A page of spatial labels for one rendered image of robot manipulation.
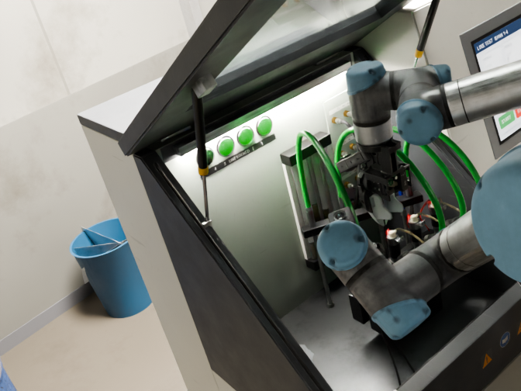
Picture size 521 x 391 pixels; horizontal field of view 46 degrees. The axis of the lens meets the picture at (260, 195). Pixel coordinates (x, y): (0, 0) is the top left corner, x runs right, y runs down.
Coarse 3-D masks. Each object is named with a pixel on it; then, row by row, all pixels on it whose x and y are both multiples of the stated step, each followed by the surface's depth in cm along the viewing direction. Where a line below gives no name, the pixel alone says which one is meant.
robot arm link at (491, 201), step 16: (512, 160) 55; (496, 176) 56; (512, 176) 54; (480, 192) 58; (496, 192) 56; (512, 192) 54; (480, 208) 58; (496, 208) 57; (512, 208) 55; (480, 224) 59; (496, 224) 57; (512, 224) 56; (480, 240) 60; (496, 240) 58; (512, 240) 56; (496, 256) 58; (512, 256) 57; (512, 272) 57
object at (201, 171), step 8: (192, 88) 102; (192, 96) 104; (192, 104) 105; (200, 104) 105; (200, 112) 106; (200, 120) 108; (200, 128) 109; (200, 136) 110; (200, 144) 112; (200, 152) 114; (200, 160) 115; (200, 168) 117; (208, 168) 118; (208, 208) 127; (208, 216) 129; (208, 224) 130
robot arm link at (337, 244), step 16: (336, 224) 92; (352, 224) 92; (320, 240) 92; (336, 240) 92; (352, 240) 91; (368, 240) 94; (320, 256) 92; (336, 256) 91; (352, 256) 90; (368, 256) 92; (336, 272) 94; (352, 272) 92
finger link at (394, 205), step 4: (380, 196) 132; (392, 196) 131; (384, 200) 133; (392, 200) 131; (396, 200) 131; (384, 204) 133; (388, 204) 133; (392, 204) 132; (396, 204) 131; (400, 204) 130; (388, 208) 133; (392, 208) 132; (396, 208) 132; (400, 208) 131; (392, 212) 133; (396, 212) 132; (400, 212) 131; (384, 220) 134
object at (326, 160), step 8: (304, 136) 134; (312, 136) 130; (296, 144) 144; (312, 144) 129; (320, 144) 127; (296, 152) 146; (320, 152) 126; (328, 160) 124; (328, 168) 123; (304, 176) 152; (336, 176) 122; (304, 184) 153; (336, 184) 121; (304, 192) 154; (344, 192) 120; (304, 200) 156; (344, 200) 120; (352, 208) 120
